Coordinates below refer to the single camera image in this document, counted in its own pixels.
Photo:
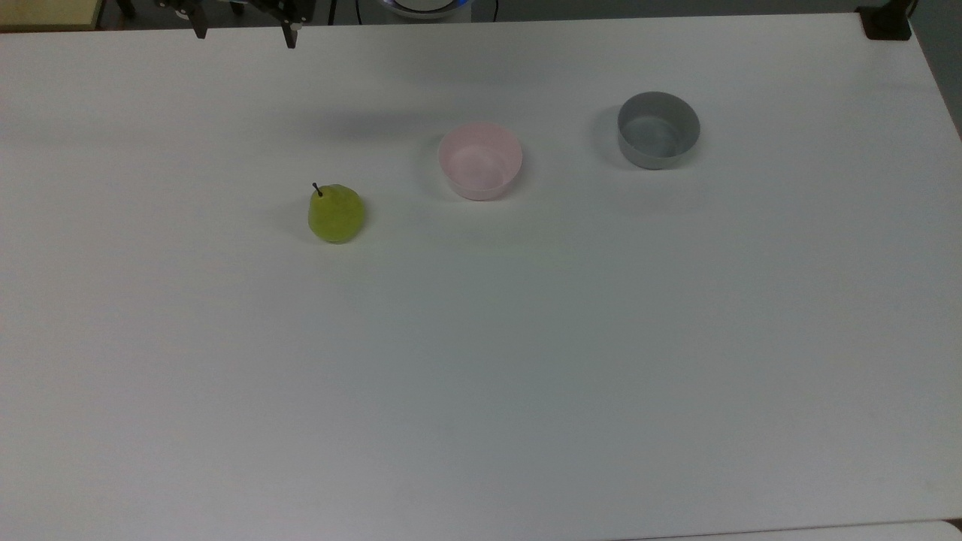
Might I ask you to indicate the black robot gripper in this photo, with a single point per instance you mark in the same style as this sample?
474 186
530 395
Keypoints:
225 4

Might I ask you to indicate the green pear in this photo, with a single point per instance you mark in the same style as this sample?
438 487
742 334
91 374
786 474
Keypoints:
336 216

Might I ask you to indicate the pink bowl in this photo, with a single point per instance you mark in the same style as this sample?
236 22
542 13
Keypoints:
481 161

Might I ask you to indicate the grey bowl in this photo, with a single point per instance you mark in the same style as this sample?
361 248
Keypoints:
658 129

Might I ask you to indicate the wooden box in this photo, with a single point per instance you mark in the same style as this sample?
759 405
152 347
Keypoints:
45 11

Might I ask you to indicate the black table clamp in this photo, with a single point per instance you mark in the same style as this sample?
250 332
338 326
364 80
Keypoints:
885 21

